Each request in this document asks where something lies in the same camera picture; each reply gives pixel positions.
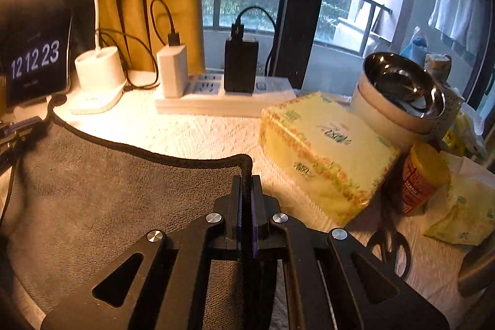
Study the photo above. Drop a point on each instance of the white perforated basket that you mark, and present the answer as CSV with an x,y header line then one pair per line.
x,y
453,103

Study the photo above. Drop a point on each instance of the stainless steel bowl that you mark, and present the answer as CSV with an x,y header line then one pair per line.
x,y
405,84

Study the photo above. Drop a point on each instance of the yellow tissue pack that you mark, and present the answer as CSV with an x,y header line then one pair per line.
x,y
330,153

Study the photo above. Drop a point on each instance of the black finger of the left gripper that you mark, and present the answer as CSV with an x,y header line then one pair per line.
x,y
13,135

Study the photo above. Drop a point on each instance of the white hanging towel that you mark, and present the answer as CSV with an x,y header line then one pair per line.
x,y
460,25

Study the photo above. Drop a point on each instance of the white ceramic bowl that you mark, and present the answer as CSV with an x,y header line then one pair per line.
x,y
402,138

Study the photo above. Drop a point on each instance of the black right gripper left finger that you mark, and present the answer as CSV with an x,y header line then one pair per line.
x,y
161,281

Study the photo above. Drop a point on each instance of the yellow lid jar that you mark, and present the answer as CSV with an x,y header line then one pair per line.
x,y
424,171

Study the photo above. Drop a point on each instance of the white charger block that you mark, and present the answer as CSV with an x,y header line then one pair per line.
x,y
173,70

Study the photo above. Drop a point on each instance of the grey towel with black edge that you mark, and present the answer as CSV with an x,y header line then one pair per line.
x,y
77,202

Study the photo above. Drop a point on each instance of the white power strip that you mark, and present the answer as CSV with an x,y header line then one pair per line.
x,y
205,95

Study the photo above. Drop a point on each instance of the black window frame post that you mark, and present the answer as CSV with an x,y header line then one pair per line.
x,y
293,40

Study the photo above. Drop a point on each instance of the black power adapter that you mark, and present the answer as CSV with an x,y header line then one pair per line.
x,y
241,59

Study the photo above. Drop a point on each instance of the small yellow tissue packet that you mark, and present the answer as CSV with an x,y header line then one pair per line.
x,y
461,213

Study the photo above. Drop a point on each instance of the black tablet clock display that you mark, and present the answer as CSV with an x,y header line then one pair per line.
x,y
36,56

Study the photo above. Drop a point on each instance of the balcony metal railing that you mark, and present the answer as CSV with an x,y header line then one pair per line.
x,y
349,25

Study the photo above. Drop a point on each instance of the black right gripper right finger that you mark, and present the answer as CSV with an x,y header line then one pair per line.
x,y
332,281

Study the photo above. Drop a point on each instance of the black handled scissors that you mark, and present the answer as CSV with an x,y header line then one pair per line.
x,y
388,239

